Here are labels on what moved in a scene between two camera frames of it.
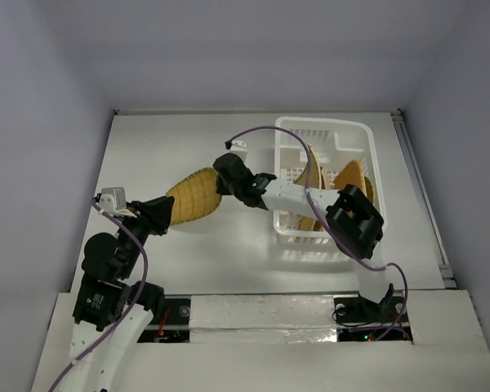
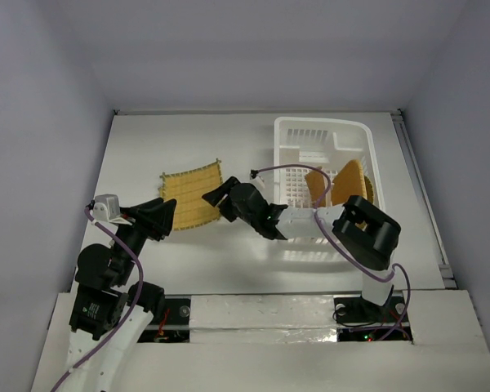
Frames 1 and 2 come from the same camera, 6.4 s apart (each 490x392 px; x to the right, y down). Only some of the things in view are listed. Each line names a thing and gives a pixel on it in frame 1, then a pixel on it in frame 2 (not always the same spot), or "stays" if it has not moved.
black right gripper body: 225,173 → 230,200
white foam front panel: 287,342 stays
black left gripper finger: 158,210 stays
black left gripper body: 136,224 stays
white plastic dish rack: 333,141 stays
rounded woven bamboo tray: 195,197 → 316,184
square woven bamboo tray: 309,222 → 188,188
